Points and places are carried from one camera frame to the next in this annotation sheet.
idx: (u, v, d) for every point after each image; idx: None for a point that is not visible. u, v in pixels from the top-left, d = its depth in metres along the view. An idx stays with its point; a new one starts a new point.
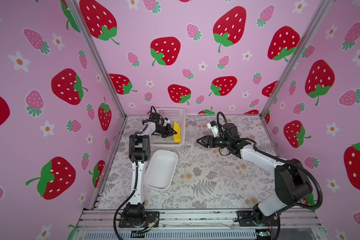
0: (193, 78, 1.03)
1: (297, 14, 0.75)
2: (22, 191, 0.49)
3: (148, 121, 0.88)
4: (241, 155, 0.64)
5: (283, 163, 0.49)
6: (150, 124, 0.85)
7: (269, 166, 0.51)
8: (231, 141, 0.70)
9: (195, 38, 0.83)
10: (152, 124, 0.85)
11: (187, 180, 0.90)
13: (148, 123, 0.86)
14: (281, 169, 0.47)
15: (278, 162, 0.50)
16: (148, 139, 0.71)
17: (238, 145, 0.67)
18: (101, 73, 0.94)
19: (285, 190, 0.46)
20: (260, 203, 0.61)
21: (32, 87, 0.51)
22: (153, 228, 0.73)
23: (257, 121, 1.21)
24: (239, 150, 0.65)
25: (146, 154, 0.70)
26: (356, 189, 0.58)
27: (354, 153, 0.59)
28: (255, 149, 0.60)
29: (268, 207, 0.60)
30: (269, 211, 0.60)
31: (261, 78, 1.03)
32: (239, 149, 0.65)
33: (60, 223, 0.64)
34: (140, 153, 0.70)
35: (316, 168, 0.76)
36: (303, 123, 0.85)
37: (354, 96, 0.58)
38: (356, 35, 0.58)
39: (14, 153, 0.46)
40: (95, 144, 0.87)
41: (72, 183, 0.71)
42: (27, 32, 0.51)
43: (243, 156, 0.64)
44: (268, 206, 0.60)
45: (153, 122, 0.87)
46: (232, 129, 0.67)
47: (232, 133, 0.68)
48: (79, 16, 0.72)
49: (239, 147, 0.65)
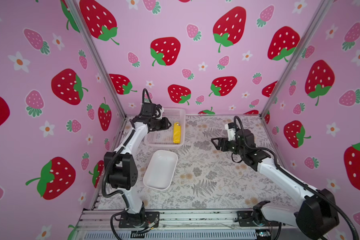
0: (193, 78, 1.03)
1: (297, 14, 0.75)
2: (22, 192, 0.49)
3: (137, 122, 0.63)
4: (258, 170, 0.58)
5: (313, 193, 0.43)
6: (136, 130, 0.59)
7: (295, 194, 0.45)
8: (246, 150, 0.62)
9: (195, 38, 0.83)
10: (141, 128, 0.61)
11: (187, 180, 0.90)
13: (136, 128, 0.60)
14: (312, 202, 0.41)
15: (306, 191, 0.44)
16: (130, 160, 0.48)
17: (255, 156, 0.59)
18: (101, 73, 0.94)
19: (311, 223, 0.40)
20: (264, 207, 0.65)
21: (32, 87, 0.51)
22: (153, 228, 0.73)
23: (257, 121, 1.21)
24: (256, 163, 0.57)
25: (130, 178, 0.49)
26: (357, 189, 0.58)
27: (354, 153, 0.59)
28: (276, 167, 0.53)
29: (274, 216, 0.58)
30: (272, 217, 0.60)
31: (261, 78, 1.03)
32: (255, 161, 0.57)
33: (60, 223, 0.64)
34: (121, 177, 0.49)
35: (316, 168, 0.76)
36: (303, 123, 0.85)
37: (354, 96, 0.58)
38: (356, 36, 0.58)
39: (15, 153, 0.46)
40: (95, 145, 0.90)
41: (72, 183, 0.71)
42: (27, 33, 0.51)
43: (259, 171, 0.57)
44: (274, 215, 0.58)
45: (143, 125, 0.62)
46: (248, 137, 0.59)
47: (248, 141, 0.61)
48: (79, 16, 0.72)
49: (256, 158, 0.58)
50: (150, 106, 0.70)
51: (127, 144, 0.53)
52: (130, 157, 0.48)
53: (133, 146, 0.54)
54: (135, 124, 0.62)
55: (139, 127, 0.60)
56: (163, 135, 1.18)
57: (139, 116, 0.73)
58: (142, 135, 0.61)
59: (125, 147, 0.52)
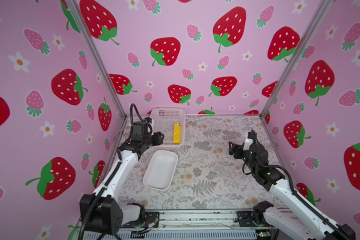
0: (193, 78, 1.03)
1: (297, 14, 0.75)
2: (21, 192, 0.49)
3: (125, 150, 0.55)
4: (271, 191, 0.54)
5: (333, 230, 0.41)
6: (122, 163, 0.51)
7: (312, 226, 0.43)
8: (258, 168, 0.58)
9: (195, 39, 0.83)
10: (129, 158, 0.53)
11: (187, 180, 0.90)
13: (122, 159, 0.52)
14: None
15: (326, 225, 0.42)
16: (112, 205, 0.40)
17: (268, 175, 0.56)
18: (101, 73, 0.94)
19: None
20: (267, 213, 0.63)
21: (32, 87, 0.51)
22: (153, 228, 0.73)
23: (257, 121, 1.21)
24: (268, 182, 0.54)
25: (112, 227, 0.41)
26: (357, 189, 0.58)
27: (354, 154, 0.59)
28: (292, 192, 0.50)
29: (275, 222, 0.59)
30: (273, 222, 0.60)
31: (261, 78, 1.03)
32: (268, 180, 0.54)
33: (60, 224, 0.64)
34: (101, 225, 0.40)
35: (316, 168, 0.76)
36: (303, 123, 0.85)
37: (354, 97, 0.58)
38: (356, 36, 0.58)
39: (14, 153, 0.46)
40: (95, 145, 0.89)
41: (72, 184, 0.71)
42: (27, 33, 0.51)
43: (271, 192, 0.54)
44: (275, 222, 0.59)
45: (131, 154, 0.54)
46: (261, 155, 0.55)
47: (261, 159, 0.56)
48: (79, 16, 0.72)
49: (269, 178, 0.55)
50: (141, 127, 0.61)
51: (109, 183, 0.45)
52: (111, 201, 0.40)
53: (117, 184, 0.45)
54: (122, 155, 0.53)
55: (127, 158, 0.53)
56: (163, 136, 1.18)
57: (129, 141, 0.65)
58: (129, 167, 0.52)
59: (107, 187, 0.44)
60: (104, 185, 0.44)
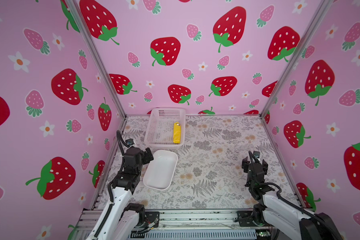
0: (193, 78, 1.03)
1: (297, 14, 0.75)
2: (21, 192, 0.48)
3: (118, 187, 0.52)
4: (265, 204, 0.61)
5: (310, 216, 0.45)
6: (114, 204, 0.48)
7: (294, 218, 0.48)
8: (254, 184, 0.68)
9: (195, 38, 0.83)
10: (123, 196, 0.50)
11: (187, 180, 0.90)
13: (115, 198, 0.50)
14: (307, 222, 0.43)
15: (304, 214, 0.46)
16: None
17: (261, 190, 0.65)
18: (101, 73, 0.94)
19: None
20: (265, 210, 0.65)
21: (32, 87, 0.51)
22: (153, 228, 0.73)
23: (257, 121, 1.21)
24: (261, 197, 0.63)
25: None
26: (356, 189, 0.58)
27: (354, 153, 0.59)
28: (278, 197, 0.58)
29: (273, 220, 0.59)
30: (271, 221, 0.60)
31: (261, 78, 1.03)
32: (261, 195, 0.63)
33: (60, 224, 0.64)
34: None
35: (316, 168, 0.76)
36: (303, 123, 0.85)
37: (354, 96, 0.58)
38: (356, 36, 0.58)
39: (14, 152, 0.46)
40: (95, 145, 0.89)
41: (72, 184, 0.71)
42: (27, 33, 0.51)
43: (265, 204, 0.61)
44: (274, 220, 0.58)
45: (124, 192, 0.51)
46: (259, 174, 0.64)
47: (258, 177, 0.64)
48: (79, 16, 0.72)
49: (262, 192, 0.63)
50: (133, 158, 0.57)
51: (99, 232, 0.42)
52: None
53: (107, 233, 0.43)
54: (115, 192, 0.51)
55: (119, 198, 0.50)
56: (163, 136, 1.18)
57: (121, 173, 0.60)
58: (122, 207, 0.50)
59: (97, 238, 0.41)
60: (94, 236, 0.42)
